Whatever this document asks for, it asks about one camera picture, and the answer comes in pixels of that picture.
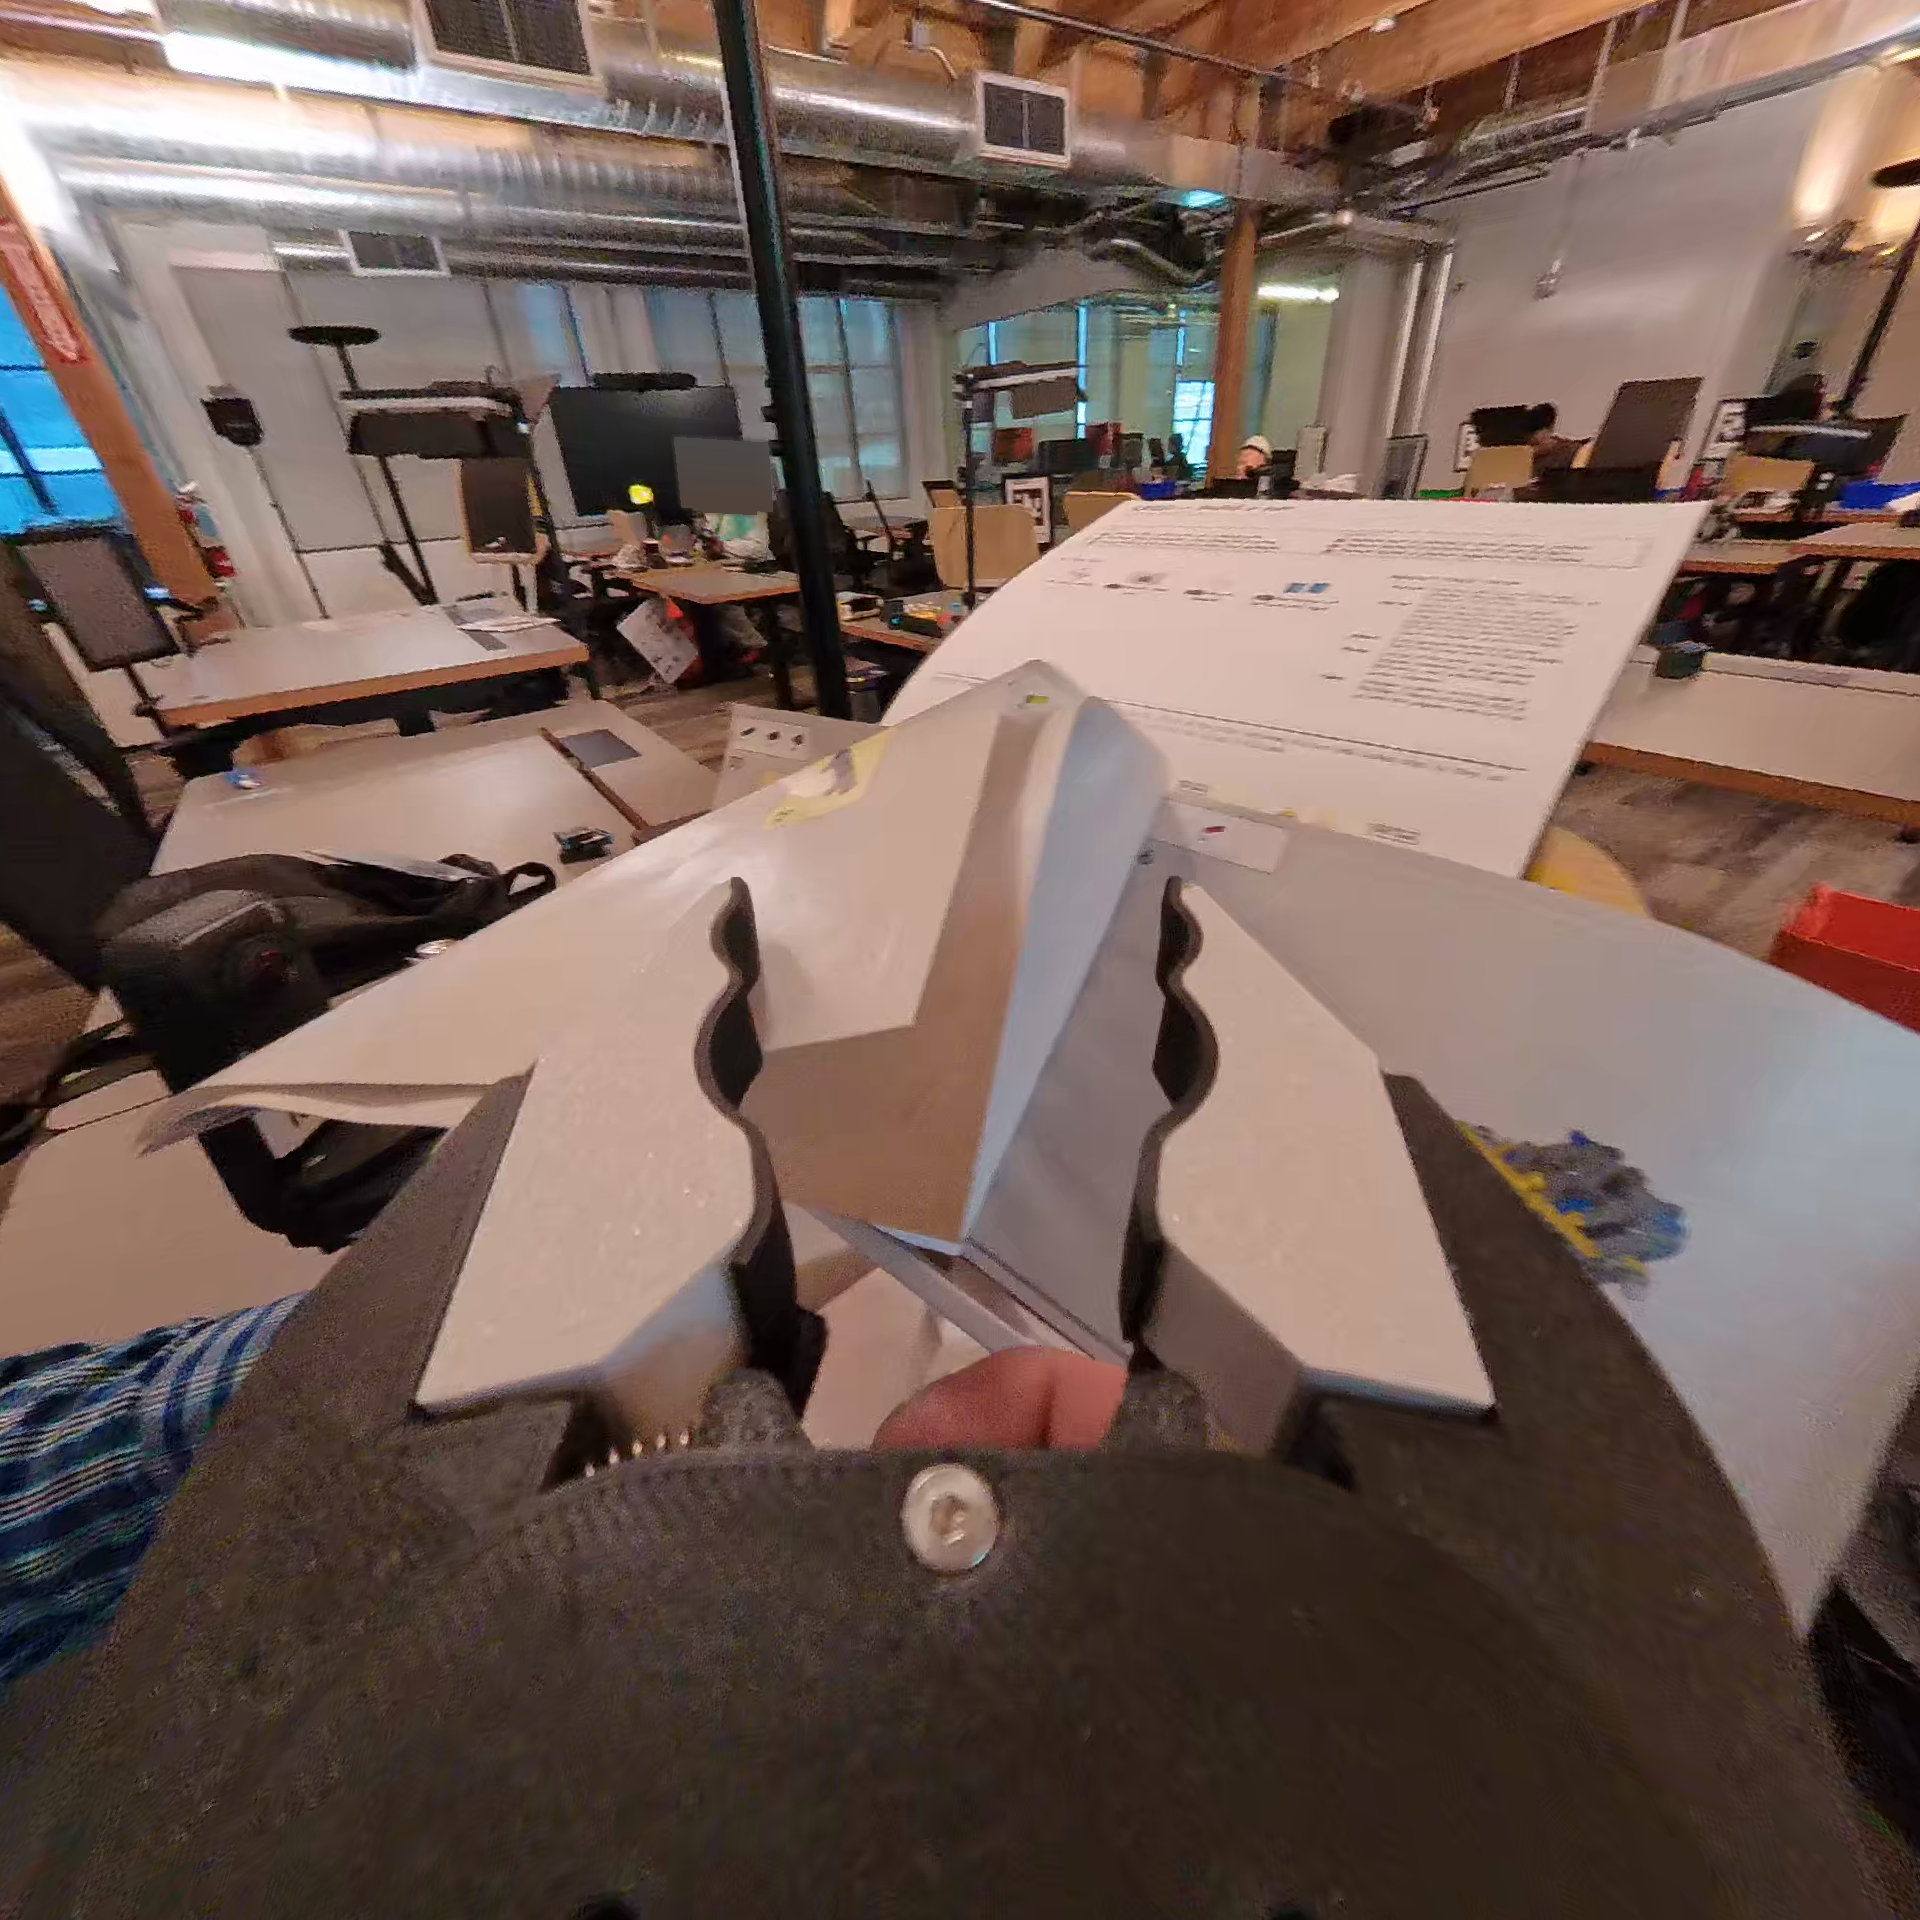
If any white desk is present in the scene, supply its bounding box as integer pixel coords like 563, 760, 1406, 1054
1582, 644, 1920, 834

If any black backpack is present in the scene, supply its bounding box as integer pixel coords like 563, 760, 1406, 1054
92, 847, 560, 1255

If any red box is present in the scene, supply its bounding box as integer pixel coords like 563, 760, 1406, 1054
1767, 883, 1920, 1035

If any white lego instruction booklet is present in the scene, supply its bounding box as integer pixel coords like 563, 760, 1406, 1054
142, 661, 1920, 1639

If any black vertical pole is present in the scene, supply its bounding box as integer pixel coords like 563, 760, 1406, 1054
708, 0, 859, 727

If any wooden edged table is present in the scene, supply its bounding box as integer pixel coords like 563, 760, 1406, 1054
142, 600, 594, 739

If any silver air duct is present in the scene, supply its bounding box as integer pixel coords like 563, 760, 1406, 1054
0, 0, 1443, 288

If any person's right hand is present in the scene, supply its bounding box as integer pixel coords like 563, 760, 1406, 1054
873, 1346, 1131, 1452

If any large printed paper sheet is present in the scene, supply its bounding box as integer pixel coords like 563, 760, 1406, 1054
882, 494, 1713, 880

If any person's left forearm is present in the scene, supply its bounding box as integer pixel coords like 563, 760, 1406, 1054
0, 1297, 310, 1691

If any white air vent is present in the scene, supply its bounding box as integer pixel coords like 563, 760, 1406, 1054
974, 66, 1076, 171

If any wooden post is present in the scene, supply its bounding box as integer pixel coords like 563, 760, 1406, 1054
1205, 203, 1267, 483

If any dark angled monitor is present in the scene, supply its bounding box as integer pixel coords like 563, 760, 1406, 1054
1586, 374, 1709, 480

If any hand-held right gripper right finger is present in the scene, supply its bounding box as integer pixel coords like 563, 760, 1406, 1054
1117, 878, 1500, 1451

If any black tripod camera rig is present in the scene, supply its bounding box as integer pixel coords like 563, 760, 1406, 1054
285, 323, 564, 611

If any black monitor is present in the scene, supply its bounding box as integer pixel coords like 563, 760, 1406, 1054
547, 382, 749, 520

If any black light panel on stand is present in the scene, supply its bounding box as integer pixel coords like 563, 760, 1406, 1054
12, 524, 190, 708

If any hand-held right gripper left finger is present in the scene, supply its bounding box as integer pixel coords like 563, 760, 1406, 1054
413, 878, 825, 1442

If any yellow stool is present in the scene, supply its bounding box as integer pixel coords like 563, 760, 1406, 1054
1522, 823, 1656, 921

